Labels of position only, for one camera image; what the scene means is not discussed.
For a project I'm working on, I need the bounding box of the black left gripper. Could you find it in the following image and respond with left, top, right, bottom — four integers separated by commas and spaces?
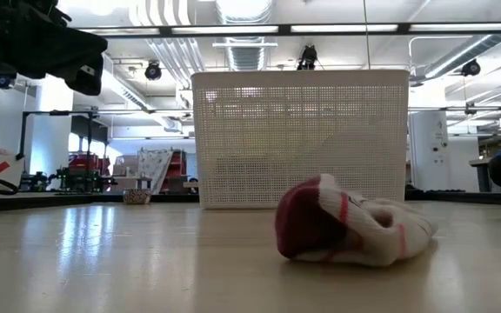
0, 0, 110, 97

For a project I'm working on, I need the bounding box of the ribbed silver ceiling duct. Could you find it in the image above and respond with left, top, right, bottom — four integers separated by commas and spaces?
213, 0, 278, 73

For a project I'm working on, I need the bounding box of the patterned white cloth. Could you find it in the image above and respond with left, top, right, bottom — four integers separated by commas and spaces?
136, 148, 175, 196

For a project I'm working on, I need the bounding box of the grey desk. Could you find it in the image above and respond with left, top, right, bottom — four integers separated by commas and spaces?
469, 156, 493, 193

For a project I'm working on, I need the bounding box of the red shelf rack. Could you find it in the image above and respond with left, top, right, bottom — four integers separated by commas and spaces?
163, 149, 190, 194

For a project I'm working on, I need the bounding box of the white tall cabinet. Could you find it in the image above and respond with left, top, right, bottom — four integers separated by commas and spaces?
409, 110, 451, 193

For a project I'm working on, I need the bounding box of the white perforated plastic basket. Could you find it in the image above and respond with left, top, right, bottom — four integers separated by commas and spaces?
190, 69, 411, 210

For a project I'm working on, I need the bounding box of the black frame-mounted camera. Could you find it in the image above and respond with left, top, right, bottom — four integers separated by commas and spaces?
297, 43, 320, 72

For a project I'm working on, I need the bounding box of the black stand frame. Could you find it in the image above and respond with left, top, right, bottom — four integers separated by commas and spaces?
15, 110, 100, 163

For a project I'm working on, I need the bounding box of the thin vertical cord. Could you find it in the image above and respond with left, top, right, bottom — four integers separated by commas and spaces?
362, 0, 371, 71

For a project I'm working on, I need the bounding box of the black crossbar with light strips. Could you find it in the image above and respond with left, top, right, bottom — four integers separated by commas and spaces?
71, 20, 501, 39

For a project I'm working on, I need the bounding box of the black aluminium table frame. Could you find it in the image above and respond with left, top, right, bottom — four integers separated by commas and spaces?
0, 189, 501, 215

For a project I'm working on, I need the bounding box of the red and green machinery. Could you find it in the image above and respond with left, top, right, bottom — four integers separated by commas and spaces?
19, 150, 113, 194

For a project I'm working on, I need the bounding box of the white maroon striped sock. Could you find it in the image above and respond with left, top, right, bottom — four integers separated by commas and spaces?
275, 173, 440, 268

